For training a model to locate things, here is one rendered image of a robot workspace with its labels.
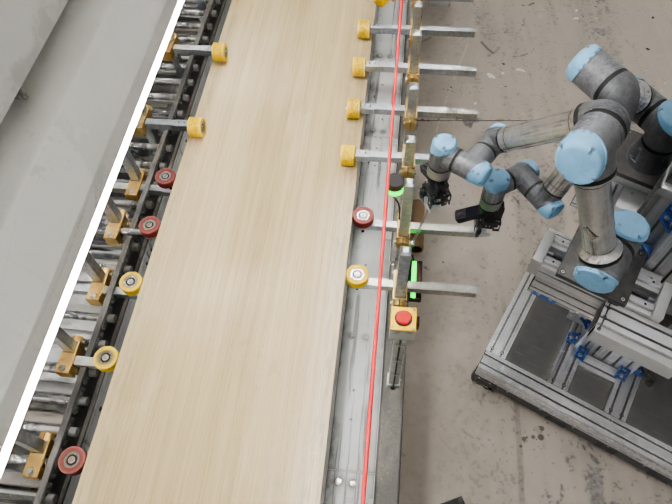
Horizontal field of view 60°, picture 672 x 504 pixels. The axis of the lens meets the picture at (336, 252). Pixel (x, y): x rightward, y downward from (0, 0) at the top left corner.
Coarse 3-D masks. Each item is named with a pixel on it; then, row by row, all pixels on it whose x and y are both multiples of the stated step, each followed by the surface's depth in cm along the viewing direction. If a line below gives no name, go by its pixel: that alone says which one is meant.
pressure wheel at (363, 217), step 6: (354, 210) 214; (360, 210) 214; (366, 210) 214; (354, 216) 212; (360, 216) 213; (366, 216) 212; (372, 216) 212; (354, 222) 213; (360, 222) 211; (366, 222) 211; (372, 222) 213
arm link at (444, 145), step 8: (440, 136) 171; (448, 136) 171; (432, 144) 171; (440, 144) 169; (448, 144) 169; (456, 144) 170; (432, 152) 172; (440, 152) 170; (448, 152) 169; (456, 152) 170; (432, 160) 175; (440, 160) 172; (448, 160) 171; (432, 168) 177; (440, 168) 175; (448, 168) 172
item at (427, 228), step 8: (376, 224) 216; (392, 224) 215; (416, 224) 215; (424, 224) 215; (432, 224) 215; (440, 224) 215; (424, 232) 215; (432, 232) 215; (440, 232) 214; (448, 232) 214; (456, 232) 213; (464, 232) 213; (472, 232) 212
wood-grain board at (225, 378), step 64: (256, 0) 281; (320, 0) 280; (256, 64) 257; (320, 64) 256; (256, 128) 237; (320, 128) 236; (192, 192) 221; (256, 192) 220; (320, 192) 219; (192, 256) 206; (256, 256) 205; (320, 256) 204; (192, 320) 193; (256, 320) 192; (320, 320) 192; (128, 384) 182; (192, 384) 182; (256, 384) 181; (320, 384) 180; (128, 448) 172; (192, 448) 171; (256, 448) 171; (320, 448) 170
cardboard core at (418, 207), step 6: (414, 204) 316; (420, 204) 316; (414, 210) 314; (420, 210) 314; (414, 216) 312; (420, 216) 312; (420, 222) 310; (414, 234) 306; (420, 234) 306; (420, 240) 304; (414, 246) 310; (420, 246) 302; (414, 252) 308; (420, 252) 307
